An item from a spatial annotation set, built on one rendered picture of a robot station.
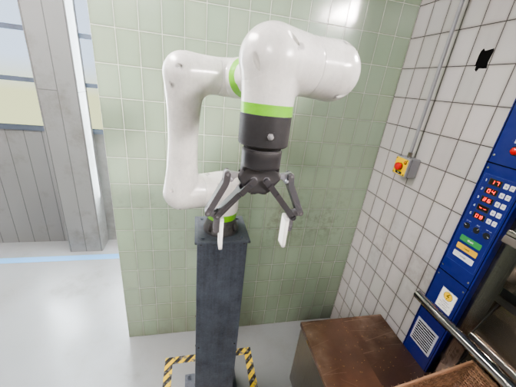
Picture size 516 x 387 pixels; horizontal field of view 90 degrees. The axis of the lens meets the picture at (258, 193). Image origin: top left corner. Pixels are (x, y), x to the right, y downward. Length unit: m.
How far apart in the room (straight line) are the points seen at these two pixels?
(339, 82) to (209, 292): 0.97
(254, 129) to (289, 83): 0.09
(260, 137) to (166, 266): 1.52
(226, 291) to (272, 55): 0.99
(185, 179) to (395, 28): 1.39
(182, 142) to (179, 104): 0.12
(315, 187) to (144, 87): 1.13
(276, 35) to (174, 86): 0.44
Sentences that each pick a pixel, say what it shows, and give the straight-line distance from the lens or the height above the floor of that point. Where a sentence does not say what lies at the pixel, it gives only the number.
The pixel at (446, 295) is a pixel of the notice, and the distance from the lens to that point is 1.50.
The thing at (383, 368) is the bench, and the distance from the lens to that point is 1.64.
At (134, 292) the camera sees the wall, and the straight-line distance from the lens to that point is 2.03.
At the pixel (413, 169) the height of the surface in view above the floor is 1.46.
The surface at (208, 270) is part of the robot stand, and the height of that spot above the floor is 1.06.
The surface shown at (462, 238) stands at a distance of 1.41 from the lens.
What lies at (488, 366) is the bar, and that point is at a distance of 1.01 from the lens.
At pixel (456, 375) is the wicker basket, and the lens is 1.52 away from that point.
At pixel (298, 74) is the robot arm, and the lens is 0.45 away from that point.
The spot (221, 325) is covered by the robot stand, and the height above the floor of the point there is 0.73.
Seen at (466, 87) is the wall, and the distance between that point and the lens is 1.51.
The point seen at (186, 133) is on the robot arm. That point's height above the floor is 1.62.
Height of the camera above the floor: 1.78
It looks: 23 degrees down
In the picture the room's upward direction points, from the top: 6 degrees clockwise
